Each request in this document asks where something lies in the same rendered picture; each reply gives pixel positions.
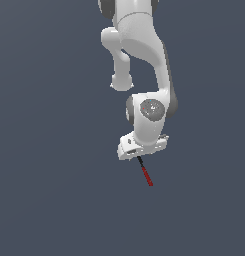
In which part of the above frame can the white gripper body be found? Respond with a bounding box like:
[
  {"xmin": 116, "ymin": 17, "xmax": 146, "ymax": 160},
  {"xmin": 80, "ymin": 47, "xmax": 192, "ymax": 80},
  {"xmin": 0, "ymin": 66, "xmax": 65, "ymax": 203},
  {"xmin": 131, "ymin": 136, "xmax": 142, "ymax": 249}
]
[{"xmin": 116, "ymin": 131, "xmax": 170, "ymax": 161}]

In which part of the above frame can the red and black stick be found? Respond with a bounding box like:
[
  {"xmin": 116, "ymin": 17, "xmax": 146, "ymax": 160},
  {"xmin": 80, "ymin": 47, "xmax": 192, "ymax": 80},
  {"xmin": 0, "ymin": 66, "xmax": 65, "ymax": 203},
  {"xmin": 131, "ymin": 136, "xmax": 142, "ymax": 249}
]
[{"xmin": 136, "ymin": 155, "xmax": 154, "ymax": 187}]

